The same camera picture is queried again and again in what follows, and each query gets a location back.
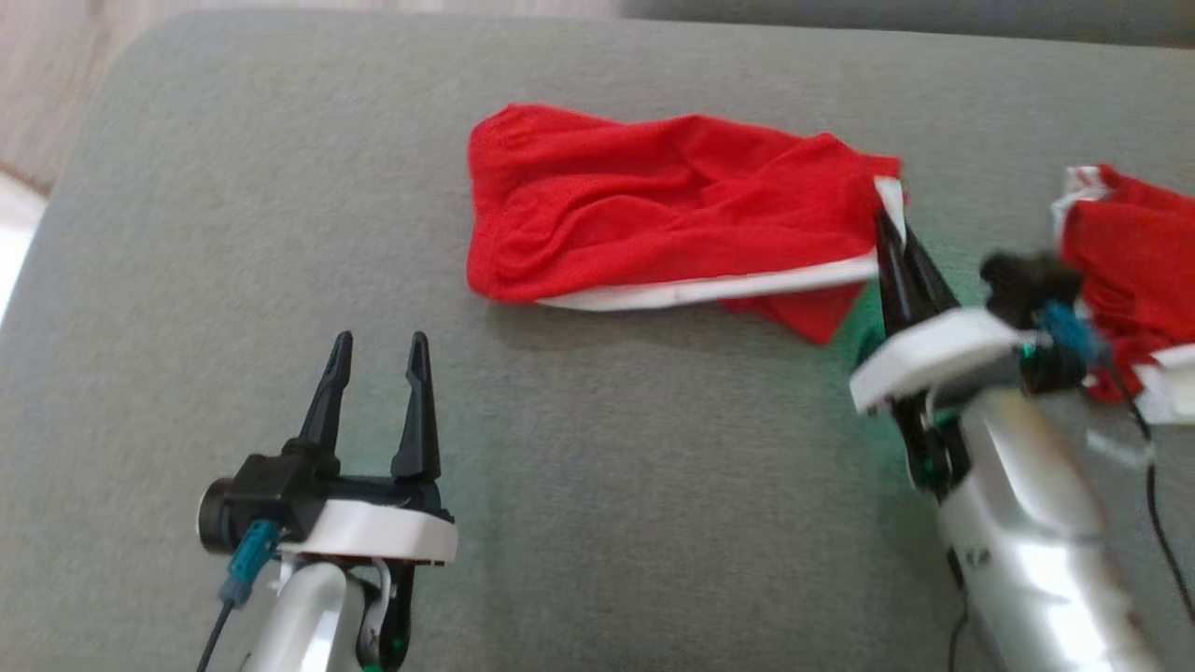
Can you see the red white sports jersey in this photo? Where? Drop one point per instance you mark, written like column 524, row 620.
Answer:
column 1134, row 261

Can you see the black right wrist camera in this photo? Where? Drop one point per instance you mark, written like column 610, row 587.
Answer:
column 1027, row 280

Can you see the red shorts with white stripe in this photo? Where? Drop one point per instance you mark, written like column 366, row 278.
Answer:
column 653, row 215

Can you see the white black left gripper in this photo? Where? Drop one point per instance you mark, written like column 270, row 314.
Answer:
column 373, row 532

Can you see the large grey ottoman cushion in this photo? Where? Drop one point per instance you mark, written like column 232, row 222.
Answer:
column 607, row 467

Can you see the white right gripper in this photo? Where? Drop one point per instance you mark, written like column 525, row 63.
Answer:
column 934, row 359

